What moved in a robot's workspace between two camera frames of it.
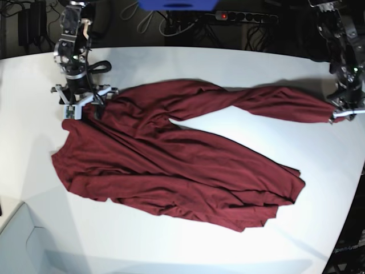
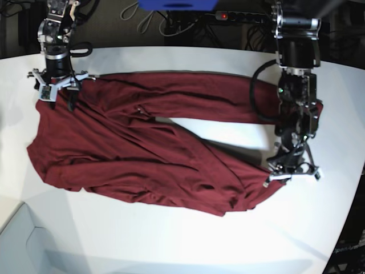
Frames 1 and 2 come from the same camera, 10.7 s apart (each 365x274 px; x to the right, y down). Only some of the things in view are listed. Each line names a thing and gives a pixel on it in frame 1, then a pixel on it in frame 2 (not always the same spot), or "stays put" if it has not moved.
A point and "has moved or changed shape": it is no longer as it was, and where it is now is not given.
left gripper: [82, 84] -> [59, 64]
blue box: [177, 5] stays put
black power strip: [242, 16] stays put
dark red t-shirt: [128, 149] has moved or changed shape
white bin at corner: [24, 248] stays put
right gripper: [348, 96] -> [288, 159]
